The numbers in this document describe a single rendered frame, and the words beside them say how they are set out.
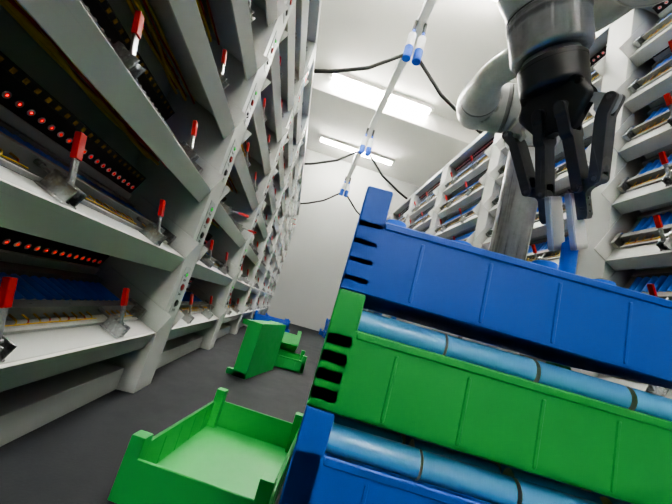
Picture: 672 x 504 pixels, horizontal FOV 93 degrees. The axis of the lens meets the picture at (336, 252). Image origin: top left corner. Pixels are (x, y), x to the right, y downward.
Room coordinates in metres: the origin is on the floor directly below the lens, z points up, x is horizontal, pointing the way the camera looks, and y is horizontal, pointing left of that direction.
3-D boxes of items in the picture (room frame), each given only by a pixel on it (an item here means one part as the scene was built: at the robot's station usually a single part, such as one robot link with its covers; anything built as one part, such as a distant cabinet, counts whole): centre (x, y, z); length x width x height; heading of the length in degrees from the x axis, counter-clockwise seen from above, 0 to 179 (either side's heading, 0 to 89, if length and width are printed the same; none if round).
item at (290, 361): (1.66, 0.15, 0.04); 0.30 x 0.20 x 0.08; 95
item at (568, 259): (0.38, -0.29, 0.44); 0.02 x 0.02 x 0.06
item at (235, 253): (1.55, 0.53, 0.86); 0.20 x 0.09 x 1.73; 95
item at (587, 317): (0.32, -0.16, 0.36); 0.30 x 0.20 x 0.08; 88
